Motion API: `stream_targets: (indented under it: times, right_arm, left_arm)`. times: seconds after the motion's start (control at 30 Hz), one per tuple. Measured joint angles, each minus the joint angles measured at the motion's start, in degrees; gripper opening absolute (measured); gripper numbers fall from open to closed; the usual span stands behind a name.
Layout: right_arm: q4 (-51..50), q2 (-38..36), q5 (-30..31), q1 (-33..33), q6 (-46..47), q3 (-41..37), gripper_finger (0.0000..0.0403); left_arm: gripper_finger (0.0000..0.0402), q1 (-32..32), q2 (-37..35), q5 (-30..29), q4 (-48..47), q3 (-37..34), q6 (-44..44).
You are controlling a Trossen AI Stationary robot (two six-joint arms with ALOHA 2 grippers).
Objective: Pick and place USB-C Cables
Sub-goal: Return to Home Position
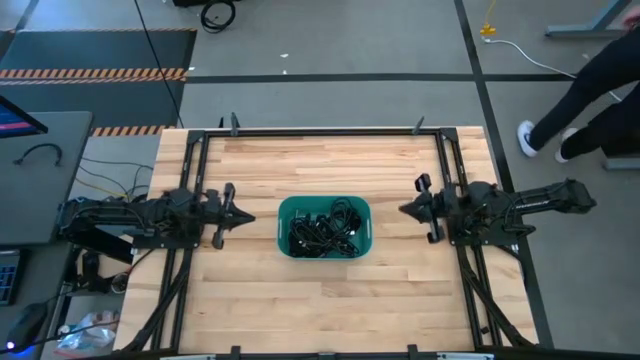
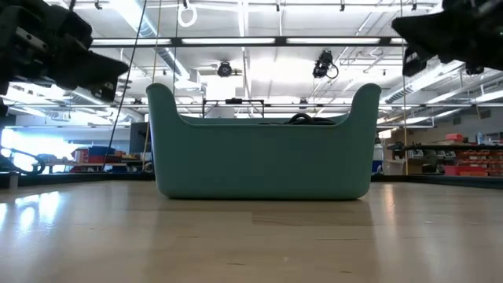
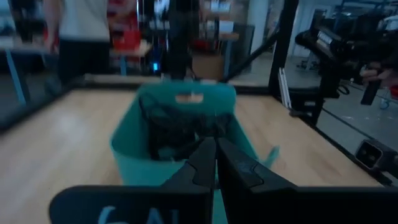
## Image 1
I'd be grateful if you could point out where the teal plastic bin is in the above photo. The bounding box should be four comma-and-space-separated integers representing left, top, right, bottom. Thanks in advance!
276, 194, 374, 261

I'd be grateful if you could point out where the keyboard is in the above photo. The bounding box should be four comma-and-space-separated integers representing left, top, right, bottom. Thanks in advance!
0, 248, 25, 307

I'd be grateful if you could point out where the white floor cable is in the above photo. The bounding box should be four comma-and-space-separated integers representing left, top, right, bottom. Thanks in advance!
482, 36, 579, 81

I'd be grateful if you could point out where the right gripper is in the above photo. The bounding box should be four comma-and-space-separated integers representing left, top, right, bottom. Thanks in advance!
398, 173, 454, 246

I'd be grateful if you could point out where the coiled black floor cable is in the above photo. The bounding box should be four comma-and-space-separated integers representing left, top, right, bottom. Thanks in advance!
200, 0, 237, 35

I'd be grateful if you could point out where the computer monitor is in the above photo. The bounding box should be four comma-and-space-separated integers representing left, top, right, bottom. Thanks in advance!
0, 94, 50, 140

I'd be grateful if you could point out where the black computer mouse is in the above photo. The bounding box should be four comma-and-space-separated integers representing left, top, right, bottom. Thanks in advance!
3, 301, 50, 354

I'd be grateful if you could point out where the thin yellow floor wire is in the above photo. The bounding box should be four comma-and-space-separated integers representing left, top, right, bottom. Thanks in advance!
74, 177, 129, 200

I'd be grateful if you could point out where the clear plastic bag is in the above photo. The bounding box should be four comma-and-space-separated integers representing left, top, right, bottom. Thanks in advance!
53, 308, 122, 359

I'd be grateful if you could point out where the hanging black cable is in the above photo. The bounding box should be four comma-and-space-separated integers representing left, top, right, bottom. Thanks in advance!
132, 0, 185, 129

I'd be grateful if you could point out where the black hazard-striped floor mat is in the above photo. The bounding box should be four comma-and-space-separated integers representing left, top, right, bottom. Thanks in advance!
0, 27, 198, 138

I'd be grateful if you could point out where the yellow hanging cable with plug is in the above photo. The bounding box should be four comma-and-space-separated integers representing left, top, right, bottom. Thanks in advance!
479, 0, 500, 39

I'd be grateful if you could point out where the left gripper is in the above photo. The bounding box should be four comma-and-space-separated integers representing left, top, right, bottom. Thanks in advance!
199, 182, 257, 251

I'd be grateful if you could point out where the short curved black cable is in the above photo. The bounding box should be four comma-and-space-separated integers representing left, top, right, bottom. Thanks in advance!
13, 142, 63, 168

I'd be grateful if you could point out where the black desk support bar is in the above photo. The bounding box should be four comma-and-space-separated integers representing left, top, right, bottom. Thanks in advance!
57, 234, 135, 266

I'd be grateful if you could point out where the person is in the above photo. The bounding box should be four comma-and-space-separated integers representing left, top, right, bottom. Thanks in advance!
516, 4, 640, 164

